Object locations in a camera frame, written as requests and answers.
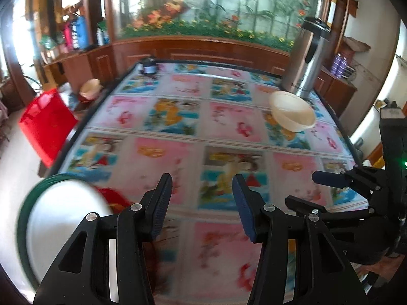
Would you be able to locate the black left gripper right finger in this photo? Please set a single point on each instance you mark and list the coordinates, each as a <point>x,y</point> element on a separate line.
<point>323,274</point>

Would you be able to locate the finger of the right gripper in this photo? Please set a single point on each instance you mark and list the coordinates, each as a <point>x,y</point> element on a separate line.
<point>300,206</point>
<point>330,179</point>

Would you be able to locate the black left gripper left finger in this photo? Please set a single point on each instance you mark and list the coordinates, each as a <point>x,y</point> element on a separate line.
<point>79,273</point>

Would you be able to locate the red scalloped plate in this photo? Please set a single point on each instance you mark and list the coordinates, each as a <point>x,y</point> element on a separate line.
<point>115,200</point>

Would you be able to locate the cream plastic bowl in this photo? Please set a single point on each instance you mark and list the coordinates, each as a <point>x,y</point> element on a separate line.
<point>291,112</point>

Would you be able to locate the white round plate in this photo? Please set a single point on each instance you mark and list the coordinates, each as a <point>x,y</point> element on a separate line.
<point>56,213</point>

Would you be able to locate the green plastic basin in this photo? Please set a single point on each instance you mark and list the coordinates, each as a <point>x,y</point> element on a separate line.
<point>23,218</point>

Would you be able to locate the purple spray cans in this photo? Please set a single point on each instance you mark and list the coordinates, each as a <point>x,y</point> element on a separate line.
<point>338,66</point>

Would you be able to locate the colourful fruit print tablecloth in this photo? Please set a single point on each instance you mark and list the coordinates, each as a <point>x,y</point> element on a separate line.
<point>202,125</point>

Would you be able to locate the stainless steel thermos jug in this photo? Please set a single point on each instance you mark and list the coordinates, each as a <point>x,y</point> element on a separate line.
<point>306,57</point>

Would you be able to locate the red paper bag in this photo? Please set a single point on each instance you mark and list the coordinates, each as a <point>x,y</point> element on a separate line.
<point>46,123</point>

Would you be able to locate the beige bowl on stool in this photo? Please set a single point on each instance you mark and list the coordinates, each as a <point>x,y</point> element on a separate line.
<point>90,90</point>

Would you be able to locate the small black jar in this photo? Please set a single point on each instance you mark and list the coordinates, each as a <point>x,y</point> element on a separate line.
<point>148,66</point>

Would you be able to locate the blue water bottle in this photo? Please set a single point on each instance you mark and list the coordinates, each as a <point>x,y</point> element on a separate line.
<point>79,34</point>

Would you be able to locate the wooden cabinet with mural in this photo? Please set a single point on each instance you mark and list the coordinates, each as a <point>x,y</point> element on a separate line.
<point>253,33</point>

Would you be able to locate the pink bottle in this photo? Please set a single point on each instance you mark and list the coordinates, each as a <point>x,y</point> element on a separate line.
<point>67,33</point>

